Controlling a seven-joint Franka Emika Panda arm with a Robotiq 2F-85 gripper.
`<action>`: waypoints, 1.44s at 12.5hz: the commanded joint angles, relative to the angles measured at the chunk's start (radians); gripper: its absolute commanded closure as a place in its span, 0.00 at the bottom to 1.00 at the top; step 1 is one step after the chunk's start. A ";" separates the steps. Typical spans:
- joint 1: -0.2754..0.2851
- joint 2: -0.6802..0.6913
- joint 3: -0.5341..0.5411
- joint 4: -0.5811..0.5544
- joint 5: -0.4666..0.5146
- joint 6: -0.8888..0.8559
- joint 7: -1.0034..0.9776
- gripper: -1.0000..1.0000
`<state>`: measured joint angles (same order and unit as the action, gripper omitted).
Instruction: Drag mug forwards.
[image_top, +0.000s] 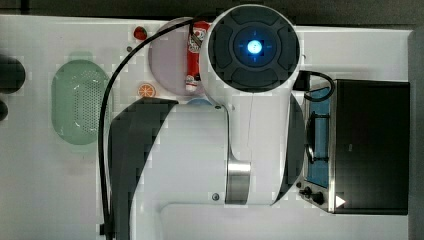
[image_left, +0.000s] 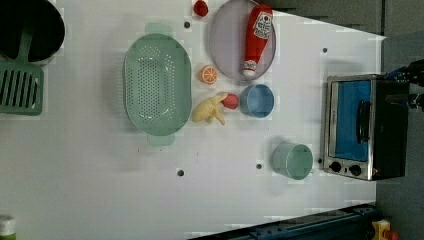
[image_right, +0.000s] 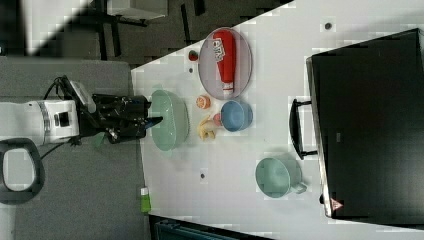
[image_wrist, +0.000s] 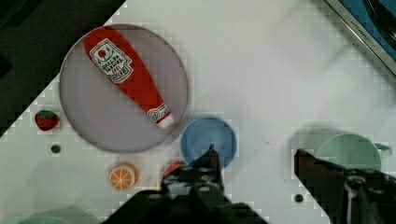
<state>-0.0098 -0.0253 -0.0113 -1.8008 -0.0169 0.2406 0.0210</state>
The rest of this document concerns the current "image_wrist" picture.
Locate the green colander basket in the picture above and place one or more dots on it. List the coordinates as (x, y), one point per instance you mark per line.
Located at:
(61, 216)

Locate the red ketchup bottle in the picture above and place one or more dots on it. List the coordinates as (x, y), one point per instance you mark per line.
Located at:
(116, 58)

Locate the light green mug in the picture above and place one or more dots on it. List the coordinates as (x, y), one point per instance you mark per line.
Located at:
(350, 150)

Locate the grey round plate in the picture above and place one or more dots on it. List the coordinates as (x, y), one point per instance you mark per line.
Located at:
(108, 119)

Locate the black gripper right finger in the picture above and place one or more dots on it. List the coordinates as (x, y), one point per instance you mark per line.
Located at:
(348, 196)

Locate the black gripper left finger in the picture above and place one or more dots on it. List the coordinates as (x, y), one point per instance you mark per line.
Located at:
(202, 176)

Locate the red strawberry toy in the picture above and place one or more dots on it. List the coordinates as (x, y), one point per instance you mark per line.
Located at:
(46, 120)
(172, 167)

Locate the toaster oven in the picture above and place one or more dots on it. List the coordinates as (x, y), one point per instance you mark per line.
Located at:
(373, 23)

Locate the orange slice toy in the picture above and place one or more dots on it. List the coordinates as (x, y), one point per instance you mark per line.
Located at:
(123, 176)

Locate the blue bowl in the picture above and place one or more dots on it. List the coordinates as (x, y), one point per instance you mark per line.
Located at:
(200, 134)

